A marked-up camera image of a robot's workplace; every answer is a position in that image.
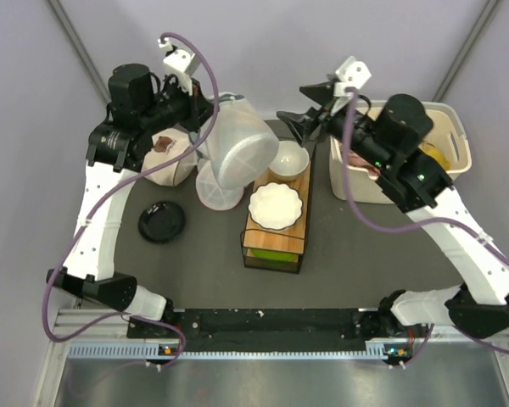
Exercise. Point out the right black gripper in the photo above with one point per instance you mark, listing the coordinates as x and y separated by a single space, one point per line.
301 123

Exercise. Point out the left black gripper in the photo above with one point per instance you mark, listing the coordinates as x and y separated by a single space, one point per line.
198 108

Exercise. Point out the white mesh laundry bag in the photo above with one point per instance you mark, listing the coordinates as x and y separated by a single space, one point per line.
241 145

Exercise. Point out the black wire wooden rack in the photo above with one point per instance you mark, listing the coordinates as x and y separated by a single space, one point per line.
276 233

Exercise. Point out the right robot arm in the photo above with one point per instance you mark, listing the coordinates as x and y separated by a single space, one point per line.
422 190

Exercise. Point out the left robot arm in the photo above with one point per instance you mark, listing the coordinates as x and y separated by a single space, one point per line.
140 106

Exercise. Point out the pink-trimmed mesh laundry bag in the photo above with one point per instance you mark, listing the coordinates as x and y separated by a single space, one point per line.
210 194

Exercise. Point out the cream plastic laundry basket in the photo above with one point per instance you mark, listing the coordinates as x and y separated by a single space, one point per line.
448 136

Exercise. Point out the beige bear cap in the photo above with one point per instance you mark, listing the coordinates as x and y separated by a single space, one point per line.
169 144

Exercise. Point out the white round bowl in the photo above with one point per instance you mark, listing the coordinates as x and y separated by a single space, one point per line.
290 162

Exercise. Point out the pink garment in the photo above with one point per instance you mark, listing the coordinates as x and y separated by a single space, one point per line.
358 162

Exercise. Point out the white scalloped plate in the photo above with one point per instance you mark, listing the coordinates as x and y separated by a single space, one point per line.
275 206

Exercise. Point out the black round lid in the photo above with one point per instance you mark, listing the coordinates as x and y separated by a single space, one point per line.
161 222

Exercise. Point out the yellow garment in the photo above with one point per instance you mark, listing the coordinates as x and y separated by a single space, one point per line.
430 150

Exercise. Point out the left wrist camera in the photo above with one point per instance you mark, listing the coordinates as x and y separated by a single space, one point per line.
181 63

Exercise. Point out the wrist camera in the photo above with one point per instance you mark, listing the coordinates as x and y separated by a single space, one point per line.
181 63
351 73

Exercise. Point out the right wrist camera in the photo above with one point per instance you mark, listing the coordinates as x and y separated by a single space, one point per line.
351 73

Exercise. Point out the slotted cable duct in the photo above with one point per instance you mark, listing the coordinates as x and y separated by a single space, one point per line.
157 351

